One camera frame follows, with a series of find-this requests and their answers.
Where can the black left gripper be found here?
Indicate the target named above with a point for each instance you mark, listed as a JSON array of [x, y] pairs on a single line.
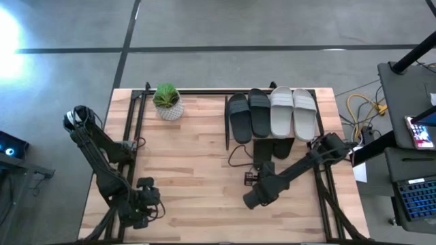
[[139, 207]]

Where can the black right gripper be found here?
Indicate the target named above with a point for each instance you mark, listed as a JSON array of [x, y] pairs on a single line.
[[265, 170]]

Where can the black rubber slide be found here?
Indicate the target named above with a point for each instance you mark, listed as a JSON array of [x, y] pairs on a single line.
[[240, 119], [259, 115], [263, 151], [282, 148]]

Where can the wooden shelf with black frame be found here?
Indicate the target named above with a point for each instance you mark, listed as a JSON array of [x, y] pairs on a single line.
[[226, 129]]

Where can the grey rubber slide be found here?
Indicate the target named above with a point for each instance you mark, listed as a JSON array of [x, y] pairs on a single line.
[[281, 115], [304, 117]]

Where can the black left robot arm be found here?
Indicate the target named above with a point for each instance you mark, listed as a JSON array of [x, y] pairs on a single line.
[[102, 170]]

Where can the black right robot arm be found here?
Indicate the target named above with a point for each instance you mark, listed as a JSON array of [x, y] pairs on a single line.
[[293, 170]]

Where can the white paper sheet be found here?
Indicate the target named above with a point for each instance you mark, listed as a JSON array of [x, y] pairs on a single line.
[[361, 173]]

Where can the green plant in white pot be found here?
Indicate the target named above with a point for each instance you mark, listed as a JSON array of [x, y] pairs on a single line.
[[168, 109]]

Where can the black slanted bar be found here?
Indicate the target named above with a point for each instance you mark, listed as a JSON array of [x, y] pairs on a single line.
[[374, 148]]

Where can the grey metal stand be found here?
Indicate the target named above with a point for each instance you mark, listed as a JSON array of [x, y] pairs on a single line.
[[20, 165]]

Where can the black device with blue light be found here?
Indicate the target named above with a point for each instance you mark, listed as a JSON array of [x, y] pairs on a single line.
[[15, 144]]

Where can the grey side desk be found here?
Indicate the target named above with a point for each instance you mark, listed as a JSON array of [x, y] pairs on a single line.
[[398, 102]]

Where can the laptop with backlit keyboard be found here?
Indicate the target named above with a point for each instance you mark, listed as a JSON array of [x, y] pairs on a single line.
[[419, 199]]

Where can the smartphone with lit screen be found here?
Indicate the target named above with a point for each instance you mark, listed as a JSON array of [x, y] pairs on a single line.
[[420, 134]]

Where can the dark blue tablet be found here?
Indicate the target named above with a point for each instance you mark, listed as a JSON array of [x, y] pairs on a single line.
[[430, 119]]

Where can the thick black pole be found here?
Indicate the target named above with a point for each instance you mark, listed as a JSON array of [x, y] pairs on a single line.
[[412, 54]]

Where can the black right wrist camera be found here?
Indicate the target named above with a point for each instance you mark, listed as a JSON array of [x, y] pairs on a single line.
[[249, 179]]

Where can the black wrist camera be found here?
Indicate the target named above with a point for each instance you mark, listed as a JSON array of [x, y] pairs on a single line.
[[145, 182], [249, 179]]

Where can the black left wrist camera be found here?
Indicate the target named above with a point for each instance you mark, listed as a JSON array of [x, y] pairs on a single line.
[[145, 182]]

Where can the black metal rig frame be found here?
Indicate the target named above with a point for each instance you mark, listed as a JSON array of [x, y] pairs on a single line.
[[204, 91]]

